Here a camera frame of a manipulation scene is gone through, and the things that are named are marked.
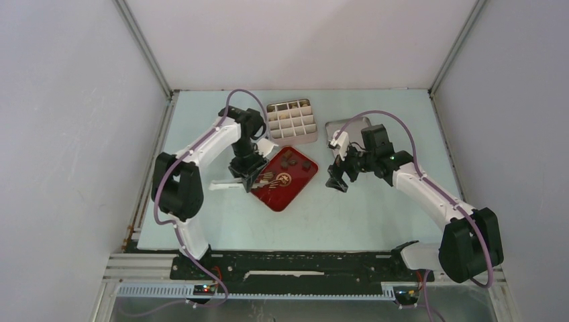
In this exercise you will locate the round foil wrapped chocolate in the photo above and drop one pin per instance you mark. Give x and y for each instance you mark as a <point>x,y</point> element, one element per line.
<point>284,179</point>

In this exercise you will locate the red plastic tray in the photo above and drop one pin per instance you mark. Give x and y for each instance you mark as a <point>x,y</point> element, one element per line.
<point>278,198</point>

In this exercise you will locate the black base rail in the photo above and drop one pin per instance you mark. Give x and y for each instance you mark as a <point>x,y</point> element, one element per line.
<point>322,273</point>

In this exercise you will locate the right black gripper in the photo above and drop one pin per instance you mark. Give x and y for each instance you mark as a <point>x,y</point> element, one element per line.
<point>337,170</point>

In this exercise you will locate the white divided chocolate box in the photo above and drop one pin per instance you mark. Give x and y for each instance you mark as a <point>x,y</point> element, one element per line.
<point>290,124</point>

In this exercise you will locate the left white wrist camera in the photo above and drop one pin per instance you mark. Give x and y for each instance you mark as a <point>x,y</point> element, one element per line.
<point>265,146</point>

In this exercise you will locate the silver metal box lid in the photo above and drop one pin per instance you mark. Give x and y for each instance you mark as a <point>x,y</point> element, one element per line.
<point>353,130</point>

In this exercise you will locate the dark square chocolate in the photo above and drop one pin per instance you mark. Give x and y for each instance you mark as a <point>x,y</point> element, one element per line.
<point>306,165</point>

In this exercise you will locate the grey cable duct strip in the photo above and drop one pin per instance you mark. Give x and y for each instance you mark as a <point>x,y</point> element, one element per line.
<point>187,291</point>

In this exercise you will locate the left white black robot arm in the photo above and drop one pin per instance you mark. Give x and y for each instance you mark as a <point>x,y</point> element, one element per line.
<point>177,190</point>

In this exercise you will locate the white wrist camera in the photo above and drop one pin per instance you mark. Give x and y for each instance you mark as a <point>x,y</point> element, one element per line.
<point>339,143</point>
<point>265,146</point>

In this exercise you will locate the silver metal tongs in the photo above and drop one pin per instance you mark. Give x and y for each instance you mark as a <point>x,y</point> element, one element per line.
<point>238,183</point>

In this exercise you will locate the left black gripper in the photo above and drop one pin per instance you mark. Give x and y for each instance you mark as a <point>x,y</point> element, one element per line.
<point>248,173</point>

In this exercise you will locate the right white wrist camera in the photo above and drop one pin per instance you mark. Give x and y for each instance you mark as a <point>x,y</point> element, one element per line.
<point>339,143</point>

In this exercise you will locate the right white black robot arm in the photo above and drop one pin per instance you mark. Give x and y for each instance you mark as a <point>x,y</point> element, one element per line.
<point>471,241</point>

